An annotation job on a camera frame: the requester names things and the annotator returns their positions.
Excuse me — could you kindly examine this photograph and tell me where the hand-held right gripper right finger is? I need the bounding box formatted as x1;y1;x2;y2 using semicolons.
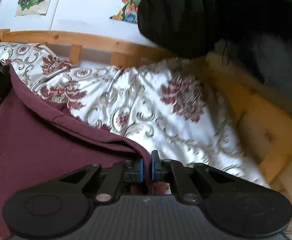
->
150;150;237;204

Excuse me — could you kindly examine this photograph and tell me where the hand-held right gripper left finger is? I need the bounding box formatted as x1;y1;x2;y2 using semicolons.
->
58;158;145;203

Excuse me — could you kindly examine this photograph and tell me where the maroon long-sleeve top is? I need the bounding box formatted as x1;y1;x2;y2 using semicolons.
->
0;65;150;240

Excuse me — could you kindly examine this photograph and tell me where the floral satin bedspread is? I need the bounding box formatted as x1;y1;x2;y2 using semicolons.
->
0;42;269;195

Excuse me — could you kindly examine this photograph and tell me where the colourful landscape poster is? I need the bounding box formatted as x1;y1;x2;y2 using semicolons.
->
110;0;151;25

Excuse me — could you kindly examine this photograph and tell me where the black quilted jacket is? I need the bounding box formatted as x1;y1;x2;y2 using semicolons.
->
137;0;292;94

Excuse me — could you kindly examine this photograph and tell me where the white wall pipe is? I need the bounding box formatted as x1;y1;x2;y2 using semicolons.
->
49;0;67;30

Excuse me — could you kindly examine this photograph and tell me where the wooden bed frame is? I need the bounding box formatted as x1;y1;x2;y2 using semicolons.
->
0;29;292;233

